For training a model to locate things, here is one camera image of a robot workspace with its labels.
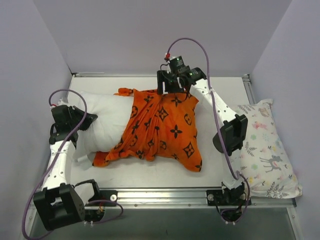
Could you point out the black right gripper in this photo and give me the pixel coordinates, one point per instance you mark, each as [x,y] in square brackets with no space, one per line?
[165,81]

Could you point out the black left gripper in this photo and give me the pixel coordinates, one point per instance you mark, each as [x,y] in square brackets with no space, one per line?
[83,118]

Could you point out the orange patterned plush pillowcase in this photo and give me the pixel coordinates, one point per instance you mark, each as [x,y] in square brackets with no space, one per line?
[160,125]

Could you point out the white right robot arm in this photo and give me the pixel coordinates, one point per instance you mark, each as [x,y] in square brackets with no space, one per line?
[231,127]

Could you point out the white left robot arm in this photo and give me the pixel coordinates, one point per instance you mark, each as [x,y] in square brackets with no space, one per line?
[59,203]

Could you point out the white floral deer pillow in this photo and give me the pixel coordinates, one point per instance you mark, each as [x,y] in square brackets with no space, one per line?
[264,161]

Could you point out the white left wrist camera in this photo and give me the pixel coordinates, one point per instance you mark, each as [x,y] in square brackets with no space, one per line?
[62,102]

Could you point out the aluminium back frame rail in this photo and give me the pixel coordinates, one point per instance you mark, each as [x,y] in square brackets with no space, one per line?
[106,75]

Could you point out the aluminium frame rail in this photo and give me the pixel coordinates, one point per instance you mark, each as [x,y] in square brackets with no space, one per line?
[106,75]
[248,88]
[164,198]

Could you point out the aluminium right frame rail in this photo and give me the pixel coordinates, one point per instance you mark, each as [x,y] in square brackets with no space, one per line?
[248,88]

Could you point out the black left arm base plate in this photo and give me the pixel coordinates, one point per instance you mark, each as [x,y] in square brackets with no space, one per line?
[105,198]

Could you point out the aluminium front frame rail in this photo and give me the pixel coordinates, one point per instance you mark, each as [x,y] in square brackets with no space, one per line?
[164,198]

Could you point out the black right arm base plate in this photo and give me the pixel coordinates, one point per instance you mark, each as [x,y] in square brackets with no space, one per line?
[225,197]

